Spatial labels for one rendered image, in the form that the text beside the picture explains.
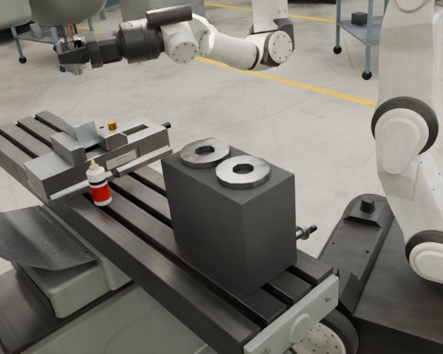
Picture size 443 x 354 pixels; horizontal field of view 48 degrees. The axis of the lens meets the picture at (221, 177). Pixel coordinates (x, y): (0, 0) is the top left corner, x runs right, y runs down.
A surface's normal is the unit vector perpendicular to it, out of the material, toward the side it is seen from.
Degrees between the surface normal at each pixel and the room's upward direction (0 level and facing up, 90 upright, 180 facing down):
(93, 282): 90
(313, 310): 90
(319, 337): 90
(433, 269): 90
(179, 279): 0
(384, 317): 0
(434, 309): 0
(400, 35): 115
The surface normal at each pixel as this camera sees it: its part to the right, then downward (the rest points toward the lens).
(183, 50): 0.30, 0.80
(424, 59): -0.49, 0.49
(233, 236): -0.76, 0.40
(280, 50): 0.59, 0.14
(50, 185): 0.63, 0.34
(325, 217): -0.10, -0.85
